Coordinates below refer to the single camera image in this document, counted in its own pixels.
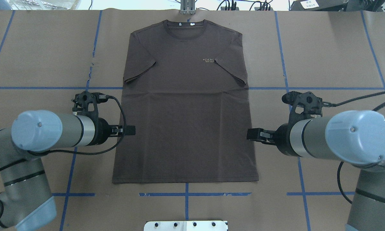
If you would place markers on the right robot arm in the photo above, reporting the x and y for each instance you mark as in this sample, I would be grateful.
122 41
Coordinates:
353 137

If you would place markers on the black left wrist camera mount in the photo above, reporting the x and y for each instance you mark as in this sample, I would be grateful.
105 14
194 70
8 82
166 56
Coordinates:
86 103

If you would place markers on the dark brown t-shirt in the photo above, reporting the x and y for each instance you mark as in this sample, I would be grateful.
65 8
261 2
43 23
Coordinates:
186 92

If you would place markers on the white metal mounting plate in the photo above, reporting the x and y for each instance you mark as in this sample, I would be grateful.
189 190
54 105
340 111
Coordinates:
194 225

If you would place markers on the aluminium profile post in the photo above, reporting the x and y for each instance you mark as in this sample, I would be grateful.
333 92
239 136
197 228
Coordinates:
187 7

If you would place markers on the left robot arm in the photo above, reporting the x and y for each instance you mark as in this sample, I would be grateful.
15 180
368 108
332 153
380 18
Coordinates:
27 202

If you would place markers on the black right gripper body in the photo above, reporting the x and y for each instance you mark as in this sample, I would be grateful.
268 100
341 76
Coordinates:
281 135

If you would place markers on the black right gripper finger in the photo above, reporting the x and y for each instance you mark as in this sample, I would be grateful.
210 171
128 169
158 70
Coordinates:
259 132
261 138

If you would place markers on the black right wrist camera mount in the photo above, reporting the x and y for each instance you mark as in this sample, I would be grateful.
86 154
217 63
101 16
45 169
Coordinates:
303 106

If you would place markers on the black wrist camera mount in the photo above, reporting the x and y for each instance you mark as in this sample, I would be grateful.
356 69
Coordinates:
303 106
86 103

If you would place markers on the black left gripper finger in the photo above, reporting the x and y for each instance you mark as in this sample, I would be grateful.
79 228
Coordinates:
123 127
124 133

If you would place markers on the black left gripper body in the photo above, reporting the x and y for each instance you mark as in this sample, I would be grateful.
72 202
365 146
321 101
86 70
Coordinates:
103 131

